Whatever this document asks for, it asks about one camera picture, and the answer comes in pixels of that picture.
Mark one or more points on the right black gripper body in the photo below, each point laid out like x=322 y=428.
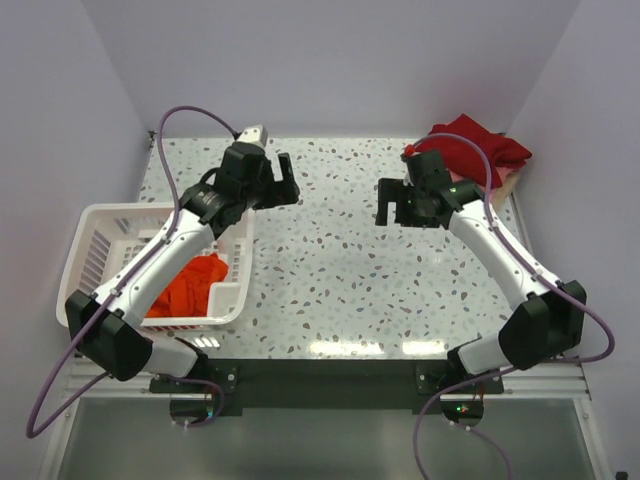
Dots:
x=415 y=213

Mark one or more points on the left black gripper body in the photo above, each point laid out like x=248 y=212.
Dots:
x=254 y=192

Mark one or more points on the dark red t-shirt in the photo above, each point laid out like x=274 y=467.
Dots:
x=467 y=147

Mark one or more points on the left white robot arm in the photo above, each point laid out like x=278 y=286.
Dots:
x=104 y=325

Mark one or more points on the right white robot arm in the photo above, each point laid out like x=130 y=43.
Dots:
x=546 y=318

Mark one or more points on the folded beige t-shirt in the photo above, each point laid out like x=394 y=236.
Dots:
x=502 y=194

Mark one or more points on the folded pink t-shirt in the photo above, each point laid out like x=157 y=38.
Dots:
x=499 y=177

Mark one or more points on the orange t-shirt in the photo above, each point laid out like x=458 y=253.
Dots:
x=187 y=294

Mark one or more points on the white plastic laundry basket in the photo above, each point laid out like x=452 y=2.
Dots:
x=109 y=236

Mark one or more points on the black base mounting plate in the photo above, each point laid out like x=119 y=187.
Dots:
x=232 y=386

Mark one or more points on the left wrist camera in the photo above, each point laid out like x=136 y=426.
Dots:
x=256 y=135

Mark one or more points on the aluminium extrusion rail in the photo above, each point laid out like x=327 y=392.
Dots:
x=547 y=381

